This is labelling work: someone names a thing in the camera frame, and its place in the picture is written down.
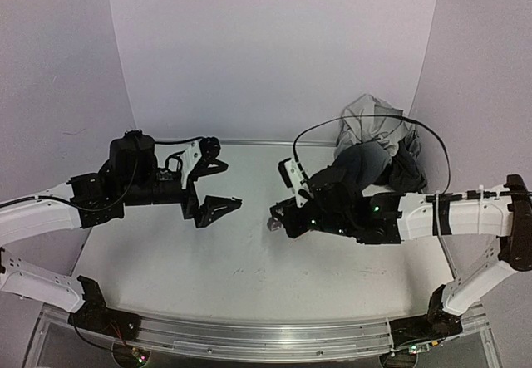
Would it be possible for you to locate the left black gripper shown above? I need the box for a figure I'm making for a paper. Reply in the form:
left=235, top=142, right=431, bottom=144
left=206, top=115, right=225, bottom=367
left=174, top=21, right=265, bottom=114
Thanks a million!
left=122, top=171, right=244, bottom=228

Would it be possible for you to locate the nail polish bottle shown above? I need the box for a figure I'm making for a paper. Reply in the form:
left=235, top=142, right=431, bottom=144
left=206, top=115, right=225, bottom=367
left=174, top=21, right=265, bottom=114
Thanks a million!
left=267, top=217, right=283, bottom=232

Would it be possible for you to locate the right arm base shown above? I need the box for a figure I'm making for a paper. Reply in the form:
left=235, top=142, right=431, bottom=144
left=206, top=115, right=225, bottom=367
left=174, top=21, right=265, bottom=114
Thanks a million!
left=389, top=285, right=462, bottom=351

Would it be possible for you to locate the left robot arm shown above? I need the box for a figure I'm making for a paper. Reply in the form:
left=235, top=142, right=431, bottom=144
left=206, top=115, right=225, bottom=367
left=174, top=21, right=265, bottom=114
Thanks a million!
left=1, top=130, right=242, bottom=332

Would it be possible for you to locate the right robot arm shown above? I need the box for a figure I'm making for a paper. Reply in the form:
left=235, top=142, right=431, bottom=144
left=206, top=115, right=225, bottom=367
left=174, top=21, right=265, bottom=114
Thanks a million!
left=268, top=162, right=531, bottom=318

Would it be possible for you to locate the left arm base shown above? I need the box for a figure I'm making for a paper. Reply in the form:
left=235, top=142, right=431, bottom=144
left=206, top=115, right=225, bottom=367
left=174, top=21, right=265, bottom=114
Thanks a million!
left=68, top=276, right=141, bottom=341

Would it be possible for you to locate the dark sleeve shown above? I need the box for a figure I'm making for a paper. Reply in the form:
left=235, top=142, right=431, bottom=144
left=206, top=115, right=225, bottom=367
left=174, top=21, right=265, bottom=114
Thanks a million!
left=332, top=141, right=392, bottom=190

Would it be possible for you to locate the grey crumpled cloth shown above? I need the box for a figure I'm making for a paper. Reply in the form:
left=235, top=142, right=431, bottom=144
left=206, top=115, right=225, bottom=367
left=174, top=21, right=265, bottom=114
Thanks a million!
left=334, top=94, right=427, bottom=193

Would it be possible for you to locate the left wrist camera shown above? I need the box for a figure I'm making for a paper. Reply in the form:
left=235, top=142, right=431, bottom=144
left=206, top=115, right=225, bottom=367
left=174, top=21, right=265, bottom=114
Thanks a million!
left=165, top=137, right=204, bottom=189

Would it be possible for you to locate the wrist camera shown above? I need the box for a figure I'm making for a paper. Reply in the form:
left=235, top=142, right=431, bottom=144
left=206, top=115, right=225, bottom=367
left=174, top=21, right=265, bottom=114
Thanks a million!
left=278, top=158, right=313, bottom=208
left=165, top=137, right=204, bottom=189

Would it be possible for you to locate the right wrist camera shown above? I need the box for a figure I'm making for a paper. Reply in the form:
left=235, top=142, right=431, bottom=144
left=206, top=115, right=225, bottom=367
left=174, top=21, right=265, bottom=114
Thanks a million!
left=278, top=158, right=313, bottom=208

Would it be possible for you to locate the aluminium front rail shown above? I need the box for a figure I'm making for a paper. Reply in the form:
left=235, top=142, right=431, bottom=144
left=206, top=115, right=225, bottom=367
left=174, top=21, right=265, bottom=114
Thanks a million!
left=128, top=315, right=392, bottom=363

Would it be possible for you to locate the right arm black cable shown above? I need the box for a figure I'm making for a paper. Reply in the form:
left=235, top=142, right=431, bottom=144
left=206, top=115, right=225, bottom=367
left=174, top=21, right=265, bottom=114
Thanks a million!
left=291, top=115, right=451, bottom=197

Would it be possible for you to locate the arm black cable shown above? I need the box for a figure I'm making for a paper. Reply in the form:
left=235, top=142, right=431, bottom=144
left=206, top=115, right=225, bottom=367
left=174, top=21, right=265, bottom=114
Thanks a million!
left=0, top=136, right=204, bottom=211
left=291, top=115, right=451, bottom=197

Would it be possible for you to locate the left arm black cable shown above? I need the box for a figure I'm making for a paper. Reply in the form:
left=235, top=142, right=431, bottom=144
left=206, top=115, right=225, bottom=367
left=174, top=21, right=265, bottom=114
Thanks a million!
left=0, top=136, right=204, bottom=211

